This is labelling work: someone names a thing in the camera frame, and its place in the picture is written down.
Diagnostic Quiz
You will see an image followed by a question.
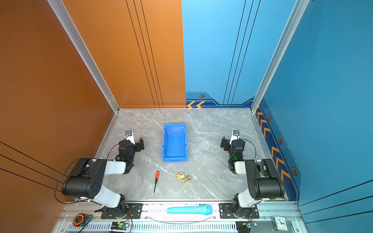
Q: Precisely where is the red handled screwdriver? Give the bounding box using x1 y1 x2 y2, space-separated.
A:
153 170 160 193

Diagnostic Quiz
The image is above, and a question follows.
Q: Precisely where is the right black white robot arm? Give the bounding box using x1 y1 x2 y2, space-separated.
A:
220 136 285 218

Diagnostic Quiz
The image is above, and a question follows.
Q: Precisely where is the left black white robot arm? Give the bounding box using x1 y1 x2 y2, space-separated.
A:
61 138 144 219

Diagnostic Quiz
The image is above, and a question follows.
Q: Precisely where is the blue plastic bin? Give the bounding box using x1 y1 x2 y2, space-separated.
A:
162 124 187 163

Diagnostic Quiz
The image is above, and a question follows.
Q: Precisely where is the brass fitting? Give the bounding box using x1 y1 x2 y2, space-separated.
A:
183 175 191 183

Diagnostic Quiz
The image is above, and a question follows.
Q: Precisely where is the small yellow orange toy block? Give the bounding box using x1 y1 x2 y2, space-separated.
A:
176 172 185 180

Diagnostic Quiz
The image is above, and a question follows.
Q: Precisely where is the light blue plastic cylinder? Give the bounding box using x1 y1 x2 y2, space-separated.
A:
167 205 213 216

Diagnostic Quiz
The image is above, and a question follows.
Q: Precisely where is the green circuit board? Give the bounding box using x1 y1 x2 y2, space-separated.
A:
110 221 130 231

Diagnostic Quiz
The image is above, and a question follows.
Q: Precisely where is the orange black tape measure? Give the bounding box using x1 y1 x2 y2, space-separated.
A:
72 213 87 227

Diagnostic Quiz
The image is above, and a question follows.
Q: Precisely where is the small white clock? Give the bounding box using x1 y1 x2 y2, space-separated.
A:
273 216 289 232

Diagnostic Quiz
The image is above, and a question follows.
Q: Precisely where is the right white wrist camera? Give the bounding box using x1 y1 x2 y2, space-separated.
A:
229 130 240 145

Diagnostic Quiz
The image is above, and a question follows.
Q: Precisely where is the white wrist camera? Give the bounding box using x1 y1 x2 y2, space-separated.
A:
125 130 135 145
229 130 240 145

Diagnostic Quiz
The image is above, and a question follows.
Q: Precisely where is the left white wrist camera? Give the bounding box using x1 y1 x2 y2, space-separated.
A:
125 130 135 145

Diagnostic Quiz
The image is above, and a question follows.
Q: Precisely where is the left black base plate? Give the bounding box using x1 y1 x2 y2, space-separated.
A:
101 203 143 220

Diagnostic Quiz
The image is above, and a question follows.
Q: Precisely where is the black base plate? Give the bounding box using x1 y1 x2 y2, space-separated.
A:
101 203 143 220
219 203 260 219

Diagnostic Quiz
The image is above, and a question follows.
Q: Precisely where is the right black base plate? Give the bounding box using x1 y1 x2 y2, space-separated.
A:
219 203 260 219

